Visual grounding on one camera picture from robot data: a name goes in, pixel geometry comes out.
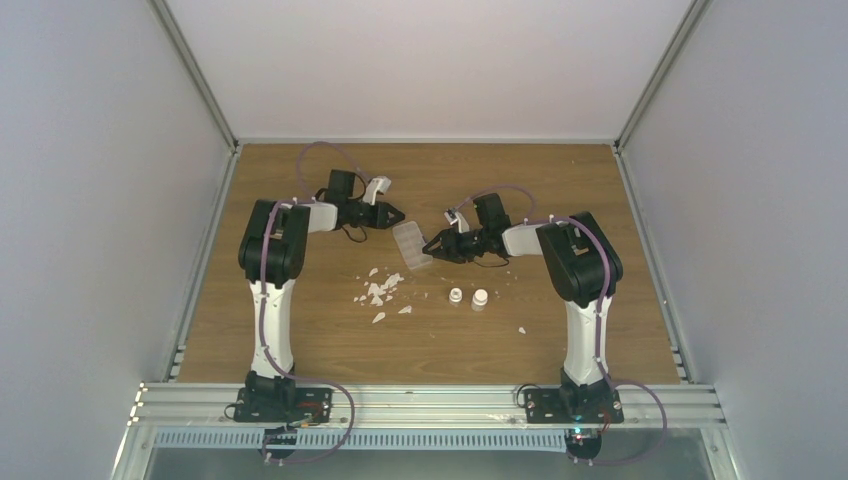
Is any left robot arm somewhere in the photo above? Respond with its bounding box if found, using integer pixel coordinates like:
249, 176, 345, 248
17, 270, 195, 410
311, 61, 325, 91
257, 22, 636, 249
238, 170, 405, 399

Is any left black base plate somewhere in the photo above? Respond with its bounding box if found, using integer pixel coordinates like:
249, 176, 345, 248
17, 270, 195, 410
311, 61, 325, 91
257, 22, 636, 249
224, 387, 333, 424

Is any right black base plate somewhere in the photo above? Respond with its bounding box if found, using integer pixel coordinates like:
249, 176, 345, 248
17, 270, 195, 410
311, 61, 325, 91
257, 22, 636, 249
515, 380, 625, 425

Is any capped white pill bottle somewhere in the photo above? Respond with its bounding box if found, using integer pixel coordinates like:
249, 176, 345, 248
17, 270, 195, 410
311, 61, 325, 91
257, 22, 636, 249
471, 289, 489, 312

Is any clear plastic pill organizer box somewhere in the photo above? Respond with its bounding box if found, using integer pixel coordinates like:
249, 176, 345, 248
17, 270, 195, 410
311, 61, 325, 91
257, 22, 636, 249
392, 221, 433, 271

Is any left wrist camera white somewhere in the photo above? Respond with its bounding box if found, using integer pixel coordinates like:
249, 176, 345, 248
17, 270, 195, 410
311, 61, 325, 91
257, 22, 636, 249
362, 176, 391, 205

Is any aluminium front rail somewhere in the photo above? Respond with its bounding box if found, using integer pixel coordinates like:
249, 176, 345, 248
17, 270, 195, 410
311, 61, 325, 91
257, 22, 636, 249
128, 383, 726, 429

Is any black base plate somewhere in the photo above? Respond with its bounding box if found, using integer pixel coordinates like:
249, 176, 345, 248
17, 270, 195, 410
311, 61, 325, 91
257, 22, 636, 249
515, 380, 625, 425
224, 387, 333, 424

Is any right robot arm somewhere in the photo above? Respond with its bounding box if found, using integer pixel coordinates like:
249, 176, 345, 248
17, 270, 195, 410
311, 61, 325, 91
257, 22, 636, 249
422, 193, 623, 390

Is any white slotted cable duct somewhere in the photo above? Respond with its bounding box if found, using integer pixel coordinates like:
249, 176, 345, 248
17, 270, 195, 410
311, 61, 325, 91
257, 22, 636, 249
154, 427, 566, 453

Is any white pill fragments pile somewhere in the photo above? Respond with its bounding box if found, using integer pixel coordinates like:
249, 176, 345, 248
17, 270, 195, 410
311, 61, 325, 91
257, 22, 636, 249
352, 267, 412, 325

